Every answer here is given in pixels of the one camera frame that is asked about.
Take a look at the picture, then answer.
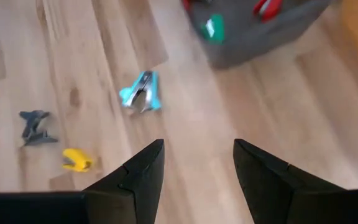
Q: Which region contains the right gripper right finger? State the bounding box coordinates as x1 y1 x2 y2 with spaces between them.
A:
232 138 345 224

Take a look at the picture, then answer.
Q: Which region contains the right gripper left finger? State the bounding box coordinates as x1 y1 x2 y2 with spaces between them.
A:
84 139 167 224

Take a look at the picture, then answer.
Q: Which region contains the yellow mini stapler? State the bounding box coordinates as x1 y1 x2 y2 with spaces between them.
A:
62 147 94 173

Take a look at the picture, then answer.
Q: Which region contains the teal staple remover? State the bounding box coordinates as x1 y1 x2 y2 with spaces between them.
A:
119 70 162 113

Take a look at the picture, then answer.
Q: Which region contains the black staple remover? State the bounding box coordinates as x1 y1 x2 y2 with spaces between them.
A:
19 110 59 147

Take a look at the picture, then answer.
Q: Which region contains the green mini stapler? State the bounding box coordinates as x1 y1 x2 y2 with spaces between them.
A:
201 13 226 44

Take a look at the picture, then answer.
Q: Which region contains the grey translucent plastic bin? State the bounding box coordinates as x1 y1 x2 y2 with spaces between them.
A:
183 0 335 70

